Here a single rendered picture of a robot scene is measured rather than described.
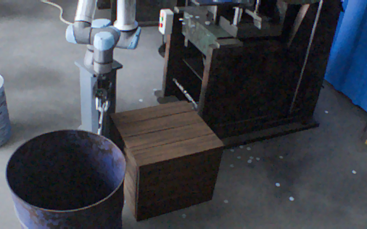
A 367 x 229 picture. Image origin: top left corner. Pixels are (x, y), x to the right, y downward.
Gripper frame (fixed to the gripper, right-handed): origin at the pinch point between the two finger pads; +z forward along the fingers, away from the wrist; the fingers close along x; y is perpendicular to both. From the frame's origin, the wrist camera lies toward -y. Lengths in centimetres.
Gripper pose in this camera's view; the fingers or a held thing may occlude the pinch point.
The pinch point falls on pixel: (103, 108)
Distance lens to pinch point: 171.5
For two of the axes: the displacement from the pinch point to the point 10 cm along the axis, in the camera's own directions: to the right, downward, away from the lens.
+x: 9.9, 0.7, 0.9
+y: 0.4, 5.7, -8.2
